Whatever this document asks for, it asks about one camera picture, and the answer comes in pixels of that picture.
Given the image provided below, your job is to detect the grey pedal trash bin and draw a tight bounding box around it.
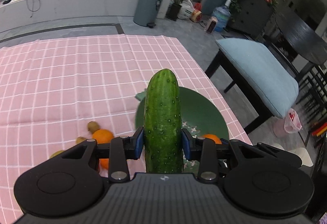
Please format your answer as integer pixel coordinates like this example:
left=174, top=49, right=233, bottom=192
left=133, top=0, right=162, bottom=28

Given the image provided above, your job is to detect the white tv console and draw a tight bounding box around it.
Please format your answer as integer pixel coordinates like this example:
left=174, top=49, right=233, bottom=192
left=0, top=0, right=174, bottom=26

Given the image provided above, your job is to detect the pink checkered tablecloth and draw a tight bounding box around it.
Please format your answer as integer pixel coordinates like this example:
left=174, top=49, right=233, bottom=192
left=1, top=34, right=249, bottom=223

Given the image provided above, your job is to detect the blue water jug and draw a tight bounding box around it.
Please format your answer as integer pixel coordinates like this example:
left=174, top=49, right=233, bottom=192
left=212, top=0, right=231, bottom=32

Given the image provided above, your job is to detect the green colander bowl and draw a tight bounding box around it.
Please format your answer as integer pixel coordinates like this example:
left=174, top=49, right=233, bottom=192
left=135, top=87, right=229, bottom=176

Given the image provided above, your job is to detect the orange mandarin in bowl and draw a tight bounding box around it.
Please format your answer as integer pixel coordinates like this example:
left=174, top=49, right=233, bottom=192
left=200, top=134, right=222, bottom=144

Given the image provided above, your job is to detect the orange mandarin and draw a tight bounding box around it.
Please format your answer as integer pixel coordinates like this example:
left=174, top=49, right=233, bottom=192
left=91, top=129, right=115, bottom=172
left=200, top=134, right=222, bottom=144

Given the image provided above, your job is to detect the black cabinet with plants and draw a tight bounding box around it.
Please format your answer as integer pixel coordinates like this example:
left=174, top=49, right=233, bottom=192
left=227, top=0, right=278, bottom=38

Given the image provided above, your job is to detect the brown kiwi fruit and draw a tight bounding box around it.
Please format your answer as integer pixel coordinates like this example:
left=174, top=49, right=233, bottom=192
left=87, top=121, right=100, bottom=134
left=75, top=137, right=86, bottom=144

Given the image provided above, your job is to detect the dark round table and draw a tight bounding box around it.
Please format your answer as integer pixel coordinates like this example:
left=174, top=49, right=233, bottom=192
left=275, top=8, right=326, bottom=66

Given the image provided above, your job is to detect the light blue cushioned bench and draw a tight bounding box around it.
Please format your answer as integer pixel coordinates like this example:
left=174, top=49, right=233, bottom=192
left=205, top=38, right=299, bottom=134

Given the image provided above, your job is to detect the white plastic bag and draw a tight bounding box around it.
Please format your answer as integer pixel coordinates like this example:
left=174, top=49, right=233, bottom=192
left=177, top=0, right=195, bottom=19

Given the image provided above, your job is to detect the yellow green pear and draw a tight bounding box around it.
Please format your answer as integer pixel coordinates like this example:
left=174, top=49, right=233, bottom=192
left=49, top=150, right=64, bottom=159

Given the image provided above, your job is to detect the pink plastic bag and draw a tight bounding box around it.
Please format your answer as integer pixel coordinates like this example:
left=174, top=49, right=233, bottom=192
left=273, top=108, right=302, bottom=137

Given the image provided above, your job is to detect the green cucumber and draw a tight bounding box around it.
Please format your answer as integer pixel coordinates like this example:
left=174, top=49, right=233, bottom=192
left=143, top=69, right=184, bottom=174

